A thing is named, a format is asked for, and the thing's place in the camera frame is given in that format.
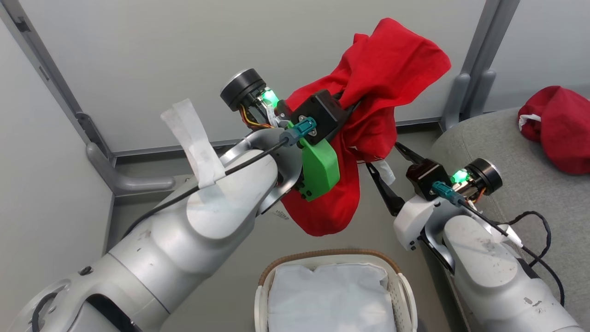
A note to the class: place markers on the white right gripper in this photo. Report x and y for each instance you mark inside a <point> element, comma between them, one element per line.
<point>412,221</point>

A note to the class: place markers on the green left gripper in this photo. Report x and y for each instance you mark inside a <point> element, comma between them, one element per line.
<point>320,168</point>

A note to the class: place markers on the plain red garment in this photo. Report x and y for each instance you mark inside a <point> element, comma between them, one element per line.
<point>392,69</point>

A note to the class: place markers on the red garment with white stripes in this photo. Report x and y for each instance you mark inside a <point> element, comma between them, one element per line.
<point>560,129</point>

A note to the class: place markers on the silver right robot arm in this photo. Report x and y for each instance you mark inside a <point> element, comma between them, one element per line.
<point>488,272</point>

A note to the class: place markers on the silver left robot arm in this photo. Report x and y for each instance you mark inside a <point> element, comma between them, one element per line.
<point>184,244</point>

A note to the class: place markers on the grey fabric sofa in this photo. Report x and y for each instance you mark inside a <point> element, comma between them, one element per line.
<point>507,147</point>

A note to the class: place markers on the black cylindrical right gripper motor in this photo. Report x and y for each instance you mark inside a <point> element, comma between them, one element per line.
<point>484,177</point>

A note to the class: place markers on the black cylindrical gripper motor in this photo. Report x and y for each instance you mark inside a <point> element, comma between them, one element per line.
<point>242,90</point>
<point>484,177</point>

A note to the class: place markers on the black cylindrical left gripper motor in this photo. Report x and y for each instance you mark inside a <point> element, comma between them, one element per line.
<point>242,90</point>

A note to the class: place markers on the white laundry basket brown rim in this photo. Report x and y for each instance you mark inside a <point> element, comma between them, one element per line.
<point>405,286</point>

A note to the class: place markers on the white cloth basket liner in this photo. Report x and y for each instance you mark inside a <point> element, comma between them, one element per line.
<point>327,299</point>

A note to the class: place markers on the white tape strip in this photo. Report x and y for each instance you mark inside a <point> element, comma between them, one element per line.
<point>196,138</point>

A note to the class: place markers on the grey partition foot bar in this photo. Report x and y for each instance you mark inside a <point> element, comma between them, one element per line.
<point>133,182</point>

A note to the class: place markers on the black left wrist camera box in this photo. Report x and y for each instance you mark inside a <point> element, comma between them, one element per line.
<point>320,113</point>

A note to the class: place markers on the grey double partition post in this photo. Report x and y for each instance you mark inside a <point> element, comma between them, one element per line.
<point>474,83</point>

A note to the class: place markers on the grey corner partition post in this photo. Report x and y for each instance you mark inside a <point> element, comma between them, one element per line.
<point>50,78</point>

